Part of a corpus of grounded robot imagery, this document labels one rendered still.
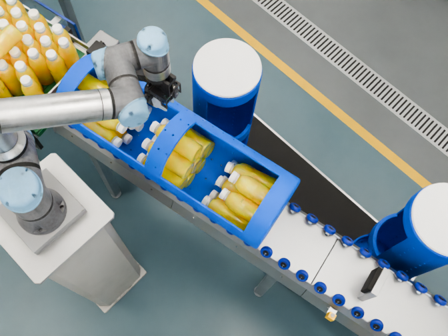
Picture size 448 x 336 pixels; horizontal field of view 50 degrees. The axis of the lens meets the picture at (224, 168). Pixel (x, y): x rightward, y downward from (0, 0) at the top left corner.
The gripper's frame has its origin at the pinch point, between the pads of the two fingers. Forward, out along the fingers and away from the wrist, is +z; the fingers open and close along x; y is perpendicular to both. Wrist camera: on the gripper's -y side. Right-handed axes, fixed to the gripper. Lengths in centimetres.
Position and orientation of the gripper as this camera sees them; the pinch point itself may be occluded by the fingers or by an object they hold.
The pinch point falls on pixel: (157, 103)
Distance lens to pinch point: 154.5
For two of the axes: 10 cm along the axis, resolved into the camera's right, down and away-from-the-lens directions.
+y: 8.3, 5.3, -1.7
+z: -0.4, 3.6, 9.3
